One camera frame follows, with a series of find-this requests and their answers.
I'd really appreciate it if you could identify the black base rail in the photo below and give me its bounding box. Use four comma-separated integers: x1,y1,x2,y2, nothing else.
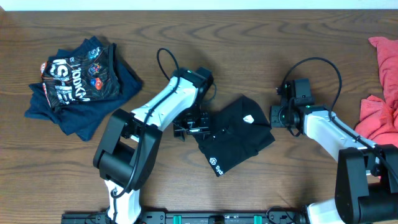
60,206,310,224

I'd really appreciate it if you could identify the red cloth garment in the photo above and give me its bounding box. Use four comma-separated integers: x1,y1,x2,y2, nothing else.
354,37,397,146

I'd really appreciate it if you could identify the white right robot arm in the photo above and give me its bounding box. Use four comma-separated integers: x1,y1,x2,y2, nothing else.
270,106,397,223

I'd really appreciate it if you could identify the black graphic print shirt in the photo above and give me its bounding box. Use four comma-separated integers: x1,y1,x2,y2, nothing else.
40,44,121,109

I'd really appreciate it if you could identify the plain black t-shirt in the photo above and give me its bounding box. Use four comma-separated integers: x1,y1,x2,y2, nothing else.
195,95,275,177

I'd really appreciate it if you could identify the folded navy blue shirt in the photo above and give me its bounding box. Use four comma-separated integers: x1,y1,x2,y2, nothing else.
25,36,142,141

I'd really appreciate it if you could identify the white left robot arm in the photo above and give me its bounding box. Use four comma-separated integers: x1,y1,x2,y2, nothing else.
93,67,214,223

